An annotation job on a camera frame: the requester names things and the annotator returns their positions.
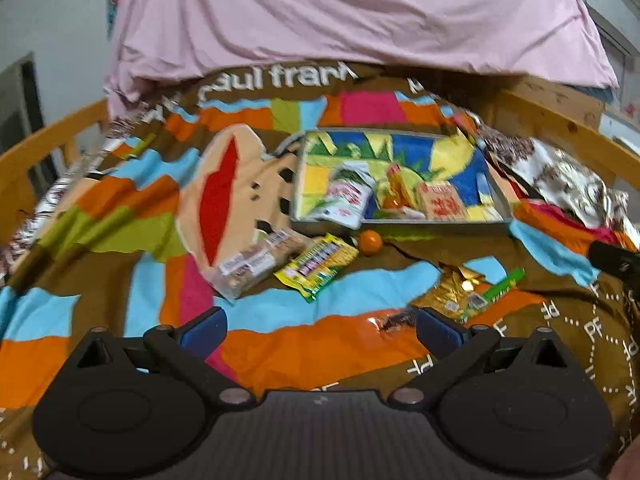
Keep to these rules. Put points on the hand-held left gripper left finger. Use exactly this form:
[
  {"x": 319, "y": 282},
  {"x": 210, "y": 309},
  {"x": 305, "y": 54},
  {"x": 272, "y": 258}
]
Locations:
[{"x": 205, "y": 332}]

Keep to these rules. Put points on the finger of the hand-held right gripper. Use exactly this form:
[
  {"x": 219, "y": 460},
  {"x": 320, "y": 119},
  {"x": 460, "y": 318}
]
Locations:
[{"x": 612, "y": 257}]

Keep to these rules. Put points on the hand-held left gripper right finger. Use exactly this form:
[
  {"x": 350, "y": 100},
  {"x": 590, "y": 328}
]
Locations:
[{"x": 440, "y": 332}]

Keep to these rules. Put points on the clear cracker packet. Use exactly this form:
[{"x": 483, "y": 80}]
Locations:
[{"x": 255, "y": 260}]

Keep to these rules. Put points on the orange fruit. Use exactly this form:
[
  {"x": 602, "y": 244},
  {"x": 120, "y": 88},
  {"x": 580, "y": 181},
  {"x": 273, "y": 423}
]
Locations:
[{"x": 371, "y": 242}]

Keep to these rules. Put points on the yellow green snack packet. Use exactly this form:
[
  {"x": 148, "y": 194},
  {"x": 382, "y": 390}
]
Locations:
[{"x": 315, "y": 265}]

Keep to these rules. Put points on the red white cracker packet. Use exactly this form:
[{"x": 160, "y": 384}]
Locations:
[{"x": 442, "y": 202}]

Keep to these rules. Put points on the orange snack packet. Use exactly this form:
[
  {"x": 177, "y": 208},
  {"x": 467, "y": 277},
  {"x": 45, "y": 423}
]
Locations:
[{"x": 397, "y": 190}]

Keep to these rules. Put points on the white red snack packet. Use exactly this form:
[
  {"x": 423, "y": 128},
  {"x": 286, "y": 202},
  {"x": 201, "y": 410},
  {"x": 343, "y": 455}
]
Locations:
[{"x": 352, "y": 187}]

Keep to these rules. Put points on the grey tray with dinosaur drawing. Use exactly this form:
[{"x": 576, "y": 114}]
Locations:
[{"x": 450, "y": 160}]

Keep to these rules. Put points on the golden snack packet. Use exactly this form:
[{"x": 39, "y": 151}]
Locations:
[{"x": 445, "y": 295}]

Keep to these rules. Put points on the small clear candy wrapper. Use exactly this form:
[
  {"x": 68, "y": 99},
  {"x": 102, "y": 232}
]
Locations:
[{"x": 395, "y": 321}]

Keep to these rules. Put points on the green candy stick packet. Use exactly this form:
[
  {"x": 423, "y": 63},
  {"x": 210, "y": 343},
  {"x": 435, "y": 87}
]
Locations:
[{"x": 500, "y": 287}]

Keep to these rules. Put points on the colourful patchwork printed blanket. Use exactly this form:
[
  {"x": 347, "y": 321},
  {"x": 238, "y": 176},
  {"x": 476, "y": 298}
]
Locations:
[{"x": 125, "y": 270}]

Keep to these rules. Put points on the grey door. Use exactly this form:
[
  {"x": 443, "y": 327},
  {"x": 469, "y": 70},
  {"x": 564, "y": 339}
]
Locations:
[{"x": 20, "y": 100}]

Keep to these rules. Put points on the teal floral cloth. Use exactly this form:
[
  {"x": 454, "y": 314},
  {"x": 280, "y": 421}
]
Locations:
[{"x": 117, "y": 5}]

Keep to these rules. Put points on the pink bed sheet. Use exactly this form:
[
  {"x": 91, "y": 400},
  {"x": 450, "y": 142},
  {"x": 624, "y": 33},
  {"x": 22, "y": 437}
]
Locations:
[{"x": 325, "y": 10}]

